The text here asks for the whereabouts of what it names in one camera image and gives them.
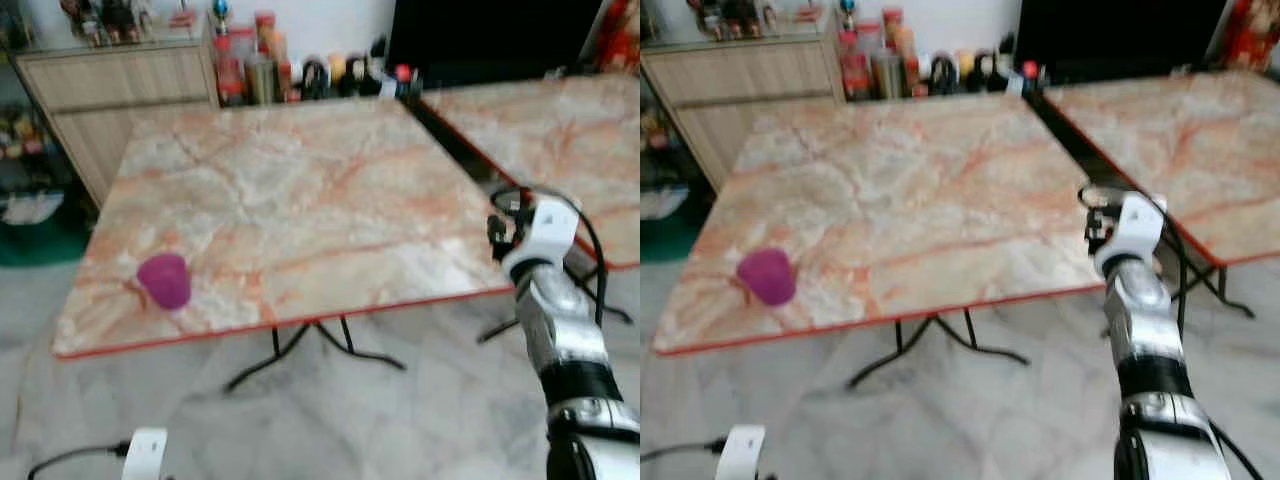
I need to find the marble pattern folding table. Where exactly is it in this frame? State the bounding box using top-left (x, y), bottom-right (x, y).
top-left (420, 72), bottom-right (641, 346)
top-left (52, 97), bottom-right (513, 393)
top-left (1043, 70), bottom-right (1280, 321)
top-left (652, 93), bottom-right (1106, 389)

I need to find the black television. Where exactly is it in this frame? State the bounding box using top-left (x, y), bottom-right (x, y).
top-left (1015, 0), bottom-right (1229, 83)
top-left (385, 0), bottom-right (606, 89)

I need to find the red figurine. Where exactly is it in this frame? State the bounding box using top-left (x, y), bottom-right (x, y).
top-left (598, 0), bottom-right (641, 73)
top-left (1225, 0), bottom-right (1280, 73)

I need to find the light wooden cabinet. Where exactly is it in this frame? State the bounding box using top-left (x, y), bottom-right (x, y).
top-left (640, 35), bottom-right (846, 191)
top-left (15, 38), bottom-right (219, 206)

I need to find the steel bottle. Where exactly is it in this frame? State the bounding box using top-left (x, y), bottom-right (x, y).
top-left (247, 55), bottom-right (279, 105)
top-left (872, 50), bottom-right (904, 100)

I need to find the purple plastic cup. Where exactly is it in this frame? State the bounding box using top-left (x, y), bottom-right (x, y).
top-left (736, 248), bottom-right (797, 307)
top-left (137, 253), bottom-right (192, 311)

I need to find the low red jar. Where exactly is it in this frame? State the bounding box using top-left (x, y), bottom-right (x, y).
top-left (840, 50), bottom-right (872, 102)
top-left (215, 55), bottom-right (247, 107)

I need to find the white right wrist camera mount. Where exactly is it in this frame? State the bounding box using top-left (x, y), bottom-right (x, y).
top-left (502, 198), bottom-right (579, 283)
top-left (1093, 192), bottom-right (1166, 279)

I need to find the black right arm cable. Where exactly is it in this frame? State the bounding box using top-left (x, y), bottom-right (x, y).
top-left (488, 185), bottom-right (609, 326)
top-left (1078, 183), bottom-right (1261, 480)

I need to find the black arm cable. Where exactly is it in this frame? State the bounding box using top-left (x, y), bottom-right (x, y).
top-left (488, 185), bottom-right (609, 326)
top-left (1078, 183), bottom-right (1261, 480)
top-left (28, 440), bottom-right (131, 480)
top-left (640, 438), bottom-right (726, 463)

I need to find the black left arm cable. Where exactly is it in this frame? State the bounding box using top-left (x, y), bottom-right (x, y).
top-left (640, 438), bottom-right (726, 463)
top-left (28, 440), bottom-right (131, 480)

